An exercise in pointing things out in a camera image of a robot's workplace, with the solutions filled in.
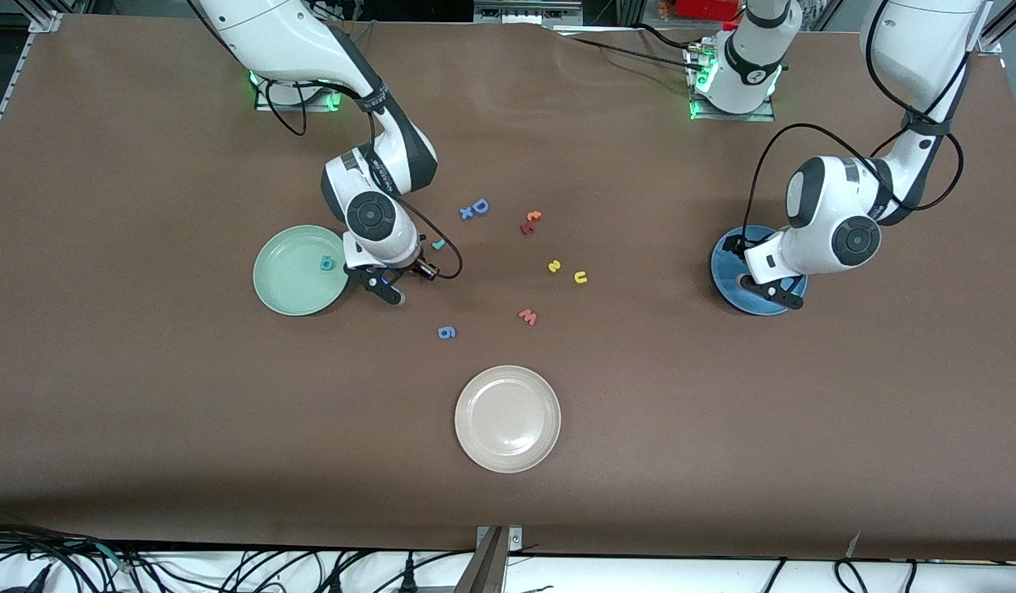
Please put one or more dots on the red box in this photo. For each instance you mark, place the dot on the red box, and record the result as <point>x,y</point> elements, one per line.
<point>706,7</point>

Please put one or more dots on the blue round plate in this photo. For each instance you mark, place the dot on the blue round plate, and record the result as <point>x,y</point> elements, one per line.
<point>722,276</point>

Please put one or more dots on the white paper scrap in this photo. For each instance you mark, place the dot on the white paper scrap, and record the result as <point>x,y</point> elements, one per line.
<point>854,543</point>

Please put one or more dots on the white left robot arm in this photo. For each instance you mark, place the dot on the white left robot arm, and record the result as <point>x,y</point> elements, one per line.
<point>845,239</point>

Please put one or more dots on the light green round plate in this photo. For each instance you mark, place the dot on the light green round plate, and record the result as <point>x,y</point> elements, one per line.
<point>294,280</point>

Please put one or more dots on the beige round plate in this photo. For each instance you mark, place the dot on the beige round plate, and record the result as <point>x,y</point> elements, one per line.
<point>508,420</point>

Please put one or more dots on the brown table cover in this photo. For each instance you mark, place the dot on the brown table cover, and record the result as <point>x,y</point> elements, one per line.
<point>146,412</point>

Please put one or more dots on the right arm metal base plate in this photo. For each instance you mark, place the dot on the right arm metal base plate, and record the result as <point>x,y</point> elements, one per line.
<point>314,106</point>

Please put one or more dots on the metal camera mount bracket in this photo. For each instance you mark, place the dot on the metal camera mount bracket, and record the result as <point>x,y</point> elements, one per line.
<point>487,568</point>

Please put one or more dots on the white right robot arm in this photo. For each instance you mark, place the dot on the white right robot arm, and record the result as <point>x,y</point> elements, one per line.
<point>376,214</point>

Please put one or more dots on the aluminium frame rail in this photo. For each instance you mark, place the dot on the aluminium frame rail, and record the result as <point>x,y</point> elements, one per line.
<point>6,91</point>

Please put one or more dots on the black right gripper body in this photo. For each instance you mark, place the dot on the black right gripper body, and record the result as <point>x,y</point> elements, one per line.
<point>410,268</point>

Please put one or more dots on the grey metal rack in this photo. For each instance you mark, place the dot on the grey metal rack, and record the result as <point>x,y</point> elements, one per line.
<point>524,10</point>

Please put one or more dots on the pink foam letter w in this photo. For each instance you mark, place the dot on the pink foam letter w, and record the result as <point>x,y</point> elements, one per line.
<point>528,316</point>

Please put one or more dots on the blue foam letter D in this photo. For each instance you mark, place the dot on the blue foam letter D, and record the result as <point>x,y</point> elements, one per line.
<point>480,206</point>

